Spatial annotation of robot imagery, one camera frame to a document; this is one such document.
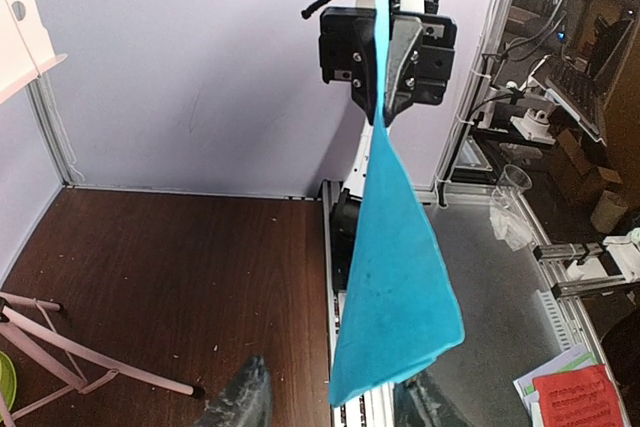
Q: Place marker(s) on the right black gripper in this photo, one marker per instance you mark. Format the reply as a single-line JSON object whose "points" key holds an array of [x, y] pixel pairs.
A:
{"points": [[420, 56]]}

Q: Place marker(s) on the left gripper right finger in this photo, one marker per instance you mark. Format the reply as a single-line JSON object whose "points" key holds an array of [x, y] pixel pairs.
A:
{"points": [[418, 401]]}

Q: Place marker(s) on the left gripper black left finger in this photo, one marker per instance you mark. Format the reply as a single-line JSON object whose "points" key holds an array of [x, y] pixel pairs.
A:
{"points": [[247, 400]]}

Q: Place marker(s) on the blue sheet music page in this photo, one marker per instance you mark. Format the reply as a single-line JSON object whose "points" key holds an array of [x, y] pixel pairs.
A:
{"points": [[401, 312]]}

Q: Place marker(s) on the pink music stand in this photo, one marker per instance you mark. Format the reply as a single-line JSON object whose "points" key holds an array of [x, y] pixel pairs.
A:
{"points": [[33, 170]]}

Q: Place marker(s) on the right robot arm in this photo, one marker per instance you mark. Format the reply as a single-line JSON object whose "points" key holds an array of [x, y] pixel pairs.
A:
{"points": [[346, 198]]}

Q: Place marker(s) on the red booklet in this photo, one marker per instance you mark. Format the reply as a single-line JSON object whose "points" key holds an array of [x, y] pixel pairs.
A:
{"points": [[584, 397]]}

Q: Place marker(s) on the clear plastic cup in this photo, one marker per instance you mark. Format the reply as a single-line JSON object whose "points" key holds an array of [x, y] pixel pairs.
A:
{"points": [[512, 183]]}

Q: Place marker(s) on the green plastic saucer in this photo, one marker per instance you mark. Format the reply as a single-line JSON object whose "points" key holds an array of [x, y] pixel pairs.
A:
{"points": [[8, 380]]}

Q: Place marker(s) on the right aluminium frame post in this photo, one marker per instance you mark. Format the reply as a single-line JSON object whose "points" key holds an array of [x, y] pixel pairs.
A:
{"points": [[55, 127]]}

